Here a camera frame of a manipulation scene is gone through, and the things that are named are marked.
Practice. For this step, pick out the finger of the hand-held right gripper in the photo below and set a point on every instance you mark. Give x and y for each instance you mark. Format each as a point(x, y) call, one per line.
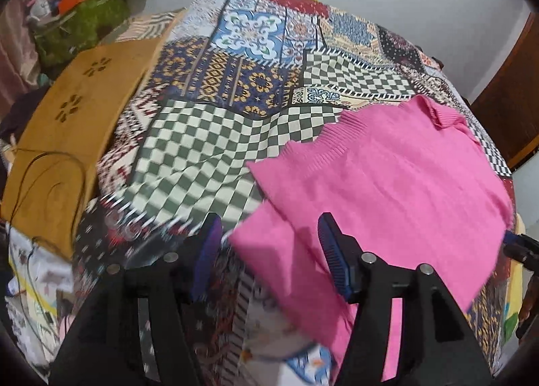
point(522, 249)

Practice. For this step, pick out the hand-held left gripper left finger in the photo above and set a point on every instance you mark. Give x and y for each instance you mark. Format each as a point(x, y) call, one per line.
point(208, 255)

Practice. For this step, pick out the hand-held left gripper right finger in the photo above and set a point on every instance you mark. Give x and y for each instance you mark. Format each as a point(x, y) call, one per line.
point(334, 259)

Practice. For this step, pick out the pink buttoned cardigan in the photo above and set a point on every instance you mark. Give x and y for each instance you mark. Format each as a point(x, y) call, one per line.
point(379, 179)

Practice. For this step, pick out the yellow cloth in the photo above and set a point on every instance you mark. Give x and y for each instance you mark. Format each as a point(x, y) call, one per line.
point(511, 297)

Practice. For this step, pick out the patchwork patterned blanket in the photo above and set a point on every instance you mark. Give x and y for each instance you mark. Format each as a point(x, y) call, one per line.
point(202, 150)

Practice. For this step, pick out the wooden door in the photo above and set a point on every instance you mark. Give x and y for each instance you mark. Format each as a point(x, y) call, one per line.
point(509, 91)

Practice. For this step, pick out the white printed sheet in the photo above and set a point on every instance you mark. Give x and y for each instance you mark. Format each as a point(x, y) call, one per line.
point(42, 268)

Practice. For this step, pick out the dark cloth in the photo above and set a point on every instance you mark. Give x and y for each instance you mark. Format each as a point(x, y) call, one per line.
point(21, 116)

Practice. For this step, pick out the green storage bag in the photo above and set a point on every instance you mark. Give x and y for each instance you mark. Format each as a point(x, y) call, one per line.
point(84, 19)

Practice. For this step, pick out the pink striped curtain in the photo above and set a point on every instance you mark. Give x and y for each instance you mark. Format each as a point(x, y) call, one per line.
point(14, 53)

